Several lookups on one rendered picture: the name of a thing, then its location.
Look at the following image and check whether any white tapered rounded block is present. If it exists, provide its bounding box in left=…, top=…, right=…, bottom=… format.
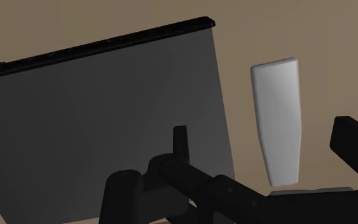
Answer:
left=249, top=57, right=303, bottom=188

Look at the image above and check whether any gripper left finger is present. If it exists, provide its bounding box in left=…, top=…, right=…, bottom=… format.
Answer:
left=98, top=125, right=261, bottom=224

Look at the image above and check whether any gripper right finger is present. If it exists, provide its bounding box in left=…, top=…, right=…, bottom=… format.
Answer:
left=329, top=115, right=358, bottom=188

